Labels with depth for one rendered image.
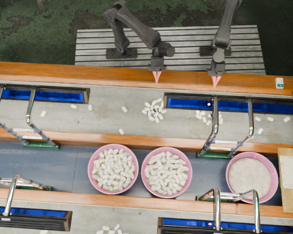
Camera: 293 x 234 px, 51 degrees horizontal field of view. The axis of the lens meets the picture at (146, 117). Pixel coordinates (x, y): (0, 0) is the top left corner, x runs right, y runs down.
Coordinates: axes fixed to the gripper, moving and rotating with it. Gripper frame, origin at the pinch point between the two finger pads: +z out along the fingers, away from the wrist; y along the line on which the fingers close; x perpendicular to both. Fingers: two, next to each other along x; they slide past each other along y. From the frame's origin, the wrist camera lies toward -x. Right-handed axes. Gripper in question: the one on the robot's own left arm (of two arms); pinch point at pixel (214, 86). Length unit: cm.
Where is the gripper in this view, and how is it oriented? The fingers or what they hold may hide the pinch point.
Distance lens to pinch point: 170.7
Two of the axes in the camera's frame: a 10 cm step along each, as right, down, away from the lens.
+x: 0.5, -3.3, 9.4
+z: -0.4, 9.4, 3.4
